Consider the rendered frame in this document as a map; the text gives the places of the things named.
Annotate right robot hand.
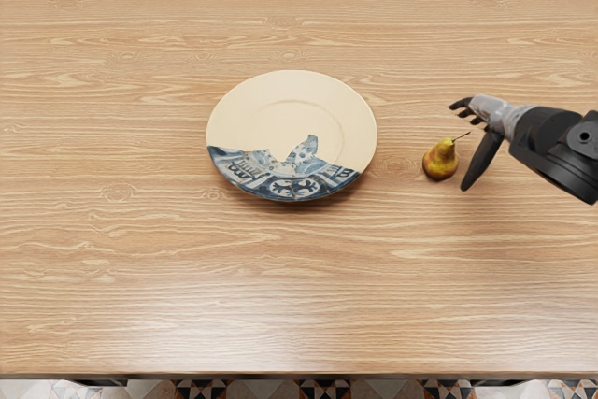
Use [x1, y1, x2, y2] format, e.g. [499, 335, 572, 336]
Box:
[448, 93, 529, 192]

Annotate cream plate with blue pattern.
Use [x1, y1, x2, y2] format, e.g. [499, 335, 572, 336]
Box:
[206, 70, 378, 202]

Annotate yellow-red pear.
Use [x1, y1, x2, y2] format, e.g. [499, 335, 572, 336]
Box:
[421, 131, 472, 182]

